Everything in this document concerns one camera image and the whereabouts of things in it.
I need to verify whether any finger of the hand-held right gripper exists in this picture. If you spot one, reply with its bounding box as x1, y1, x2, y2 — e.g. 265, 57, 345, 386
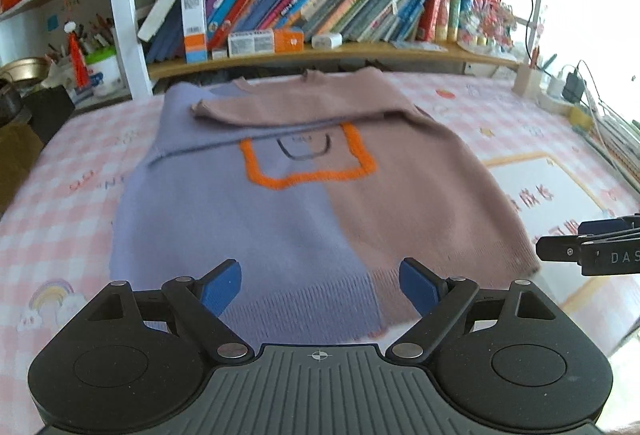
577, 214, 640, 236
535, 234, 597, 262

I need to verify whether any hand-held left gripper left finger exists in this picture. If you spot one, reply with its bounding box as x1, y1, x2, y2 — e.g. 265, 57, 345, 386
85, 258, 255, 362

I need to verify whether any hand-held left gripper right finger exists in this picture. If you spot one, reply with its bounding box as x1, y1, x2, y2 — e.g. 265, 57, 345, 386
386, 257, 558, 362

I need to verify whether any blue and taupe knit sweater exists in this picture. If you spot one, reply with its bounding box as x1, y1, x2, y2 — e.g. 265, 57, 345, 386
109, 68, 542, 345

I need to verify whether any stack of notebooks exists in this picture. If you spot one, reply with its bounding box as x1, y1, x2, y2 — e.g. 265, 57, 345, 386
570, 108, 640, 196

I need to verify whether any white power strip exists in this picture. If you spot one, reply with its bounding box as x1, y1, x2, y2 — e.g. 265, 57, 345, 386
537, 91, 592, 117

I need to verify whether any black power adapter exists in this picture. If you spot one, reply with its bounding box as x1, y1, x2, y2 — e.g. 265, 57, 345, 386
561, 64, 589, 102

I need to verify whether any wooden pen holder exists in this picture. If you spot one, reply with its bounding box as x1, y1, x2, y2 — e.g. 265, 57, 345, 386
513, 62, 544, 96

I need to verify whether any pink checkered blanket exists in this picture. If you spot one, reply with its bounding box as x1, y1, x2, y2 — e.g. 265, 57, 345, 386
0, 70, 640, 366

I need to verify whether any pink colourful ornament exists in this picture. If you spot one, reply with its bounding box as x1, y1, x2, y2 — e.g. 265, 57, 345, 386
457, 0, 519, 57

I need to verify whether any white tub pen holder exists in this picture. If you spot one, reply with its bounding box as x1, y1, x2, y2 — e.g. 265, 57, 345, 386
84, 49, 124, 97

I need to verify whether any black box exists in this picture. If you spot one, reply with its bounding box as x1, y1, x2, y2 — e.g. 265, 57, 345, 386
22, 84, 77, 145

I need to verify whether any flat white box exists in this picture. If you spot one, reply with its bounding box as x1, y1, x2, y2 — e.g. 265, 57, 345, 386
228, 30, 275, 57

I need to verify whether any small orange box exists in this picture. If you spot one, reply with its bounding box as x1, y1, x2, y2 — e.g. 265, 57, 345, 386
273, 28, 305, 54

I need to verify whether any tall white and orange box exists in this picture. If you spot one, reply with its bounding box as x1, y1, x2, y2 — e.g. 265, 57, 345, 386
181, 0, 209, 64

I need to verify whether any red tassel ornament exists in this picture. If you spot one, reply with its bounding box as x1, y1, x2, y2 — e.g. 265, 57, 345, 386
64, 19, 94, 89

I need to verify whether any black pot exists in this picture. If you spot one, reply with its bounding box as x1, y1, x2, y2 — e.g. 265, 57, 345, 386
0, 79, 24, 128

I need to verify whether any brass bowl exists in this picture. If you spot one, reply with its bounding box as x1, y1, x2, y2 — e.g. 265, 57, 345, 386
0, 58, 52, 89

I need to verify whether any white frame wooden bookshelf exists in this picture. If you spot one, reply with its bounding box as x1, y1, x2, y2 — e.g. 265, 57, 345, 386
0, 0, 551, 101

